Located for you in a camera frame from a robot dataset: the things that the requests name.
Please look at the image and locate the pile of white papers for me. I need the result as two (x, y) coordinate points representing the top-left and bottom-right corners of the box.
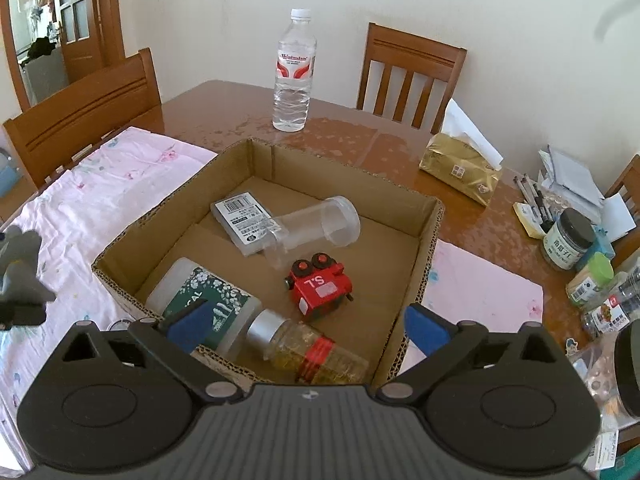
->
(538, 144), (637, 242)

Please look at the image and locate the grey plastic case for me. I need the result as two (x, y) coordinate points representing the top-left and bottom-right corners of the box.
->
(209, 191), (277, 257)

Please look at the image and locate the large clear jar black lid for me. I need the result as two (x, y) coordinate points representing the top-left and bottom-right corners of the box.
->
(569, 317), (640, 422)

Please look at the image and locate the green lid spice jar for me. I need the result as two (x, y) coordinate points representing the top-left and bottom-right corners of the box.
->
(564, 252), (615, 309)

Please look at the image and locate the wooden dining chair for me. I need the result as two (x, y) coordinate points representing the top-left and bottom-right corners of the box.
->
(2, 47), (166, 189)
(604, 153), (640, 202)
(355, 22), (469, 136)

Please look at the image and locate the pink floral tablecloth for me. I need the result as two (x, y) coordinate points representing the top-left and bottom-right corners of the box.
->
(0, 126), (545, 477)

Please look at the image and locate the silver cap pill bottle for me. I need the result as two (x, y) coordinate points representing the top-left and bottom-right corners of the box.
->
(245, 308), (370, 385)

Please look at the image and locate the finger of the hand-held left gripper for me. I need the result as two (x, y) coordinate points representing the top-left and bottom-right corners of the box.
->
(0, 300), (47, 331)

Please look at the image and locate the wooden door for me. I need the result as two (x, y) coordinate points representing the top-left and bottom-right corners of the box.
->
(9, 0), (126, 112)

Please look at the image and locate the green label cotton swab container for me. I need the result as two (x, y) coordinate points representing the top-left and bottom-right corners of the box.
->
(146, 257), (264, 362)

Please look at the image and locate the clear plastic cup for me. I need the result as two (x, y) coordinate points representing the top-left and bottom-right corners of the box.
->
(259, 195), (361, 271)

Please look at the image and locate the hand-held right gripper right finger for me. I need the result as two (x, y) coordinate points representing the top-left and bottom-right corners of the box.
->
(376, 303), (571, 406)

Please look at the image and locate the bundle of black pens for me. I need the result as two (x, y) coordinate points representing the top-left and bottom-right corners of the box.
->
(514, 172), (557, 234)

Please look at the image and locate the red toy train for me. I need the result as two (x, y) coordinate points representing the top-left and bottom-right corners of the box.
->
(284, 253), (355, 322)

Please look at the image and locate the clear plastic water bottle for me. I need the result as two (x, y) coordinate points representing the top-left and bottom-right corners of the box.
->
(272, 8), (319, 133)

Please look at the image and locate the yellow sticky notes pad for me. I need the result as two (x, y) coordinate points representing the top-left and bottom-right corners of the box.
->
(513, 202), (547, 239)

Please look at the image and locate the red label small jar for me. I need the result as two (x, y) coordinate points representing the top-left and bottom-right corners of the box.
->
(582, 269), (640, 337)

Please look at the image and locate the cardboard box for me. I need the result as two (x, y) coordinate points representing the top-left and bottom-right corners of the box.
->
(91, 138), (446, 392)

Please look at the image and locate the small glass jar black lid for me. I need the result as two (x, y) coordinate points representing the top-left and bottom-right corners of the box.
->
(542, 207), (596, 272)

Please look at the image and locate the gold tissue pack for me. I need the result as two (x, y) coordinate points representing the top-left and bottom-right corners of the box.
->
(418, 98), (505, 207)

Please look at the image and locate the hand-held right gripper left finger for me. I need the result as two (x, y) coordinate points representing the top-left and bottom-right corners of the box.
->
(52, 299), (241, 406)

